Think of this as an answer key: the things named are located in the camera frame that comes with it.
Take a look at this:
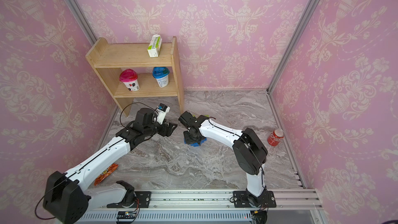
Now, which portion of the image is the blue large lego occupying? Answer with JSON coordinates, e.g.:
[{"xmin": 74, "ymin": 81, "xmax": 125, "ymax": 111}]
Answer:
[{"xmin": 184, "ymin": 138, "xmax": 207, "ymax": 147}]

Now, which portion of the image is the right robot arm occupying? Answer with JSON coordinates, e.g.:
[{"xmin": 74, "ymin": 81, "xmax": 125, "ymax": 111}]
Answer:
[{"xmin": 178, "ymin": 112, "xmax": 268, "ymax": 207}]

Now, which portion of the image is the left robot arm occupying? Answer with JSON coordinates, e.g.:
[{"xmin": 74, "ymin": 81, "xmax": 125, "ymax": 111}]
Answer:
[{"xmin": 40, "ymin": 104, "xmax": 177, "ymax": 224}]

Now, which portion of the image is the pink lid yogurt cup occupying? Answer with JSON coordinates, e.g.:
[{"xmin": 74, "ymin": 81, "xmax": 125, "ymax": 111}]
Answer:
[{"xmin": 119, "ymin": 69, "xmax": 140, "ymax": 91}]

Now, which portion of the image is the blue lid yogurt cup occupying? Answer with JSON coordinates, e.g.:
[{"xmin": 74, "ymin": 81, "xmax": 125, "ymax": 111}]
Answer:
[{"xmin": 152, "ymin": 67, "xmax": 170, "ymax": 88}]

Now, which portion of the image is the orange snack bag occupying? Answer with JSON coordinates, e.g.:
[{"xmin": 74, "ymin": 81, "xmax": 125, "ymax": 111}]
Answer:
[{"xmin": 94, "ymin": 163, "xmax": 119, "ymax": 186}]

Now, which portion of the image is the wooden two-tier shelf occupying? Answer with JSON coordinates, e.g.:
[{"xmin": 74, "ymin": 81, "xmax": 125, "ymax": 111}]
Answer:
[{"xmin": 86, "ymin": 36, "xmax": 184, "ymax": 116}]

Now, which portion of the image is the green white carton box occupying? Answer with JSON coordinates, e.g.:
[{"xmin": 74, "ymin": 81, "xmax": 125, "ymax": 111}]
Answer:
[{"xmin": 147, "ymin": 34, "xmax": 162, "ymax": 58}]

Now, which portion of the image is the red soda can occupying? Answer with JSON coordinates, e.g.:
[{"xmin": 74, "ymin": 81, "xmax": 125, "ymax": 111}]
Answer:
[{"xmin": 267, "ymin": 128, "xmax": 285, "ymax": 147}]

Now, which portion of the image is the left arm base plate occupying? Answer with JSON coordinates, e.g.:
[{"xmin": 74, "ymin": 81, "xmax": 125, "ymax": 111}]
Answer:
[{"xmin": 118, "ymin": 191, "xmax": 152, "ymax": 208}]

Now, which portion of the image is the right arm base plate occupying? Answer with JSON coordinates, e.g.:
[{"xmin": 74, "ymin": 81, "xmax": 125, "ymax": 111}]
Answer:
[{"xmin": 230, "ymin": 190, "xmax": 277, "ymax": 208}]

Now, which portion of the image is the aluminium front rail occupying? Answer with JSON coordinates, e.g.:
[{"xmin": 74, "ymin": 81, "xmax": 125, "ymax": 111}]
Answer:
[{"xmin": 75, "ymin": 189, "xmax": 328, "ymax": 224}]

